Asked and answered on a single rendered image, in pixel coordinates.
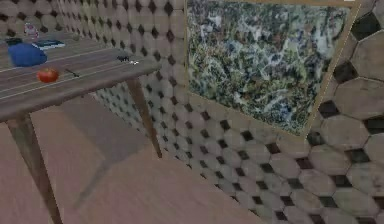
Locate dark blue book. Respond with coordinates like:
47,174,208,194
32,39,66,51

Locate red tomato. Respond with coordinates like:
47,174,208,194
36,67,60,84

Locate blue round bowl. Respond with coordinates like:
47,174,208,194
7,42,48,68

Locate brown wooden table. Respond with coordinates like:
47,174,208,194
0,31,164,224

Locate small black keys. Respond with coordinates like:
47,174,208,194
116,55,140,66

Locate framed green speckled painting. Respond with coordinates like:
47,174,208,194
184,0,362,138

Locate dark teal flat object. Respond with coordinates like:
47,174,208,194
4,37,24,47

